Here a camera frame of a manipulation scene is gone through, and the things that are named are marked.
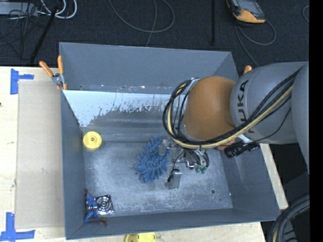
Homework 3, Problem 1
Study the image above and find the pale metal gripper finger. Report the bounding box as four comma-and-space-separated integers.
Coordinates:
165, 168, 183, 190
158, 138, 174, 156

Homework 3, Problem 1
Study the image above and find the blue shaggy cloth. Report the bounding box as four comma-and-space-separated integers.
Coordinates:
134, 135, 170, 184

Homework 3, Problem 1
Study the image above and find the grey metal bin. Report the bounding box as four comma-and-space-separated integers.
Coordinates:
59, 42, 282, 240

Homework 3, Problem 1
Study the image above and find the yellow round disc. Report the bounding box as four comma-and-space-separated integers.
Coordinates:
82, 131, 103, 151

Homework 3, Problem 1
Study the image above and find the blue and red toy figure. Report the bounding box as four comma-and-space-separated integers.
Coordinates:
83, 188, 108, 226

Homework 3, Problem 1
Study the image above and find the pale wood board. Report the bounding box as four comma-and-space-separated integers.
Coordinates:
14, 79, 67, 229

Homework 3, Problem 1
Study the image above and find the black cylinder on white bracket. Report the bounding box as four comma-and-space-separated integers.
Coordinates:
224, 135, 260, 159

